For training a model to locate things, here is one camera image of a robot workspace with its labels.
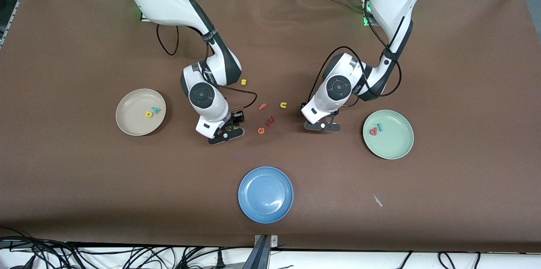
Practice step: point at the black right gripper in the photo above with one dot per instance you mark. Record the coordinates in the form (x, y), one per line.
(237, 118)

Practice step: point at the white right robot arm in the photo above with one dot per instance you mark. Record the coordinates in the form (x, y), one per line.
(201, 94)

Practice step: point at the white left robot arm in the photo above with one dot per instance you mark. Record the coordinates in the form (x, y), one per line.
(338, 87)

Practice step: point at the dark red foam letter m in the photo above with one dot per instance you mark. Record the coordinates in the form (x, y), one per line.
(271, 121)

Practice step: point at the blue round plate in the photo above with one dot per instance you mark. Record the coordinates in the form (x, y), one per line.
(265, 195)

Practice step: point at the pale green round plate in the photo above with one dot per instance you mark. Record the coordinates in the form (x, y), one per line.
(388, 134)

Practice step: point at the beige round plate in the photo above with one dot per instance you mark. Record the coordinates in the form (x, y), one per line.
(140, 111)

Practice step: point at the small white paper scrap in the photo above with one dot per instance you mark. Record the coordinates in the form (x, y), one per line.
(377, 201)

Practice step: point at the grey metal mount bracket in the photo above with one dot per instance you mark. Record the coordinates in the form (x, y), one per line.
(264, 250)

